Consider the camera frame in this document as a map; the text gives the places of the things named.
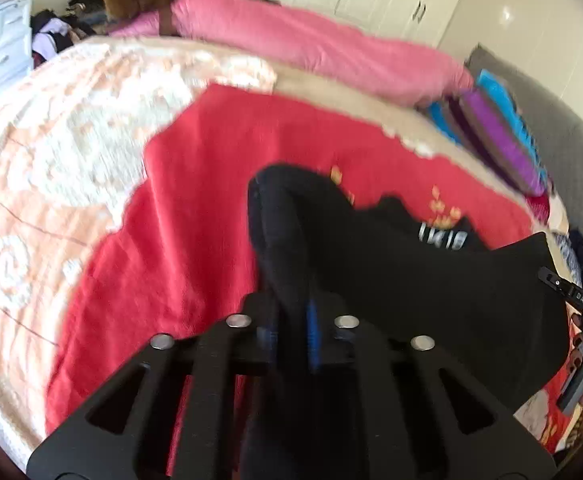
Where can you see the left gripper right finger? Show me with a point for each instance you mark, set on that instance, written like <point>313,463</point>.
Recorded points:
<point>332,334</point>

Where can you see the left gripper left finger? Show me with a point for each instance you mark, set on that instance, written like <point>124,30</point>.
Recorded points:
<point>256,342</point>

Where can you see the black printed t-shirt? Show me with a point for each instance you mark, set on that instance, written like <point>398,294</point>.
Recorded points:
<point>457,338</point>

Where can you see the pile of dark clothes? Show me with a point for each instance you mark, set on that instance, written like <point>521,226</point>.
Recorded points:
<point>53,33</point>

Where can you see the red floral blanket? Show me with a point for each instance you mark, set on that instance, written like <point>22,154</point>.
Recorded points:
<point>178,407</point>

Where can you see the grey padded headboard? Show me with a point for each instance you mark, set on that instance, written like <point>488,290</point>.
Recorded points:
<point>556,128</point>

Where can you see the striped purple blue pillow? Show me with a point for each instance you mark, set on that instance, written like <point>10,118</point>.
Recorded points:
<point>486,121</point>

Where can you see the beige bed sheet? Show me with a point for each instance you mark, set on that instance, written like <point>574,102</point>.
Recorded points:
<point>84,135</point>

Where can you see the pink quilt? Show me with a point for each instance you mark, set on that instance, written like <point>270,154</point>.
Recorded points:
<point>399,71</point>

